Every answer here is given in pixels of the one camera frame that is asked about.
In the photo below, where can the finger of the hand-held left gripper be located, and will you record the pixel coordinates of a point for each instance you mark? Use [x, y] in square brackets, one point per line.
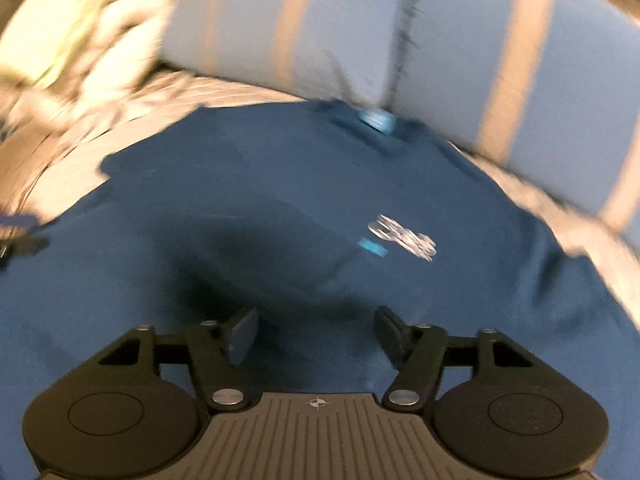
[25, 246]

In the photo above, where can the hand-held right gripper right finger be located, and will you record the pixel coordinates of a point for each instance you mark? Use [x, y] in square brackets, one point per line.
[392, 335]

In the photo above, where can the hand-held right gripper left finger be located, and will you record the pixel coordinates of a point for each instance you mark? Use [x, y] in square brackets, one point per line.
[242, 335]

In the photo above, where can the dark blue sweatshirt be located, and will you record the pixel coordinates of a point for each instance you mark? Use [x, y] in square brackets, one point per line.
[300, 240]

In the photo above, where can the light green cloth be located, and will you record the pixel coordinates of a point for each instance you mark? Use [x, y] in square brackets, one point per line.
[60, 25]

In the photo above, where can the white quilted comforter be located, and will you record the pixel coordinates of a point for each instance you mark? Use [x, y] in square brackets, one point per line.
[120, 25]

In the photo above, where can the blue grey-striped pillow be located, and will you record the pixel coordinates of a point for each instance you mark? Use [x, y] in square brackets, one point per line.
[280, 20]
[525, 70]

